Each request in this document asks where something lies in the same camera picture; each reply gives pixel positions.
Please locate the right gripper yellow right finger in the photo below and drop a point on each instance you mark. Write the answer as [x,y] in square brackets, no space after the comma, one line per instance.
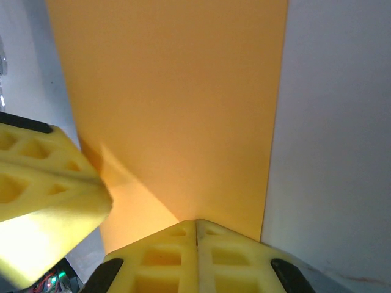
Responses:
[259,259]

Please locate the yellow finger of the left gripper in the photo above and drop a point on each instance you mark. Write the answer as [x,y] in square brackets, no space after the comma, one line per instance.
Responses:
[61,143]
[61,219]

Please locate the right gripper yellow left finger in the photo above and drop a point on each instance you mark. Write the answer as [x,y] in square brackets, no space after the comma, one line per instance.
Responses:
[137,253]

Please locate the orange paper sheet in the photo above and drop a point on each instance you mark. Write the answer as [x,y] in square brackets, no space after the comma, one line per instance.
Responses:
[171,107]

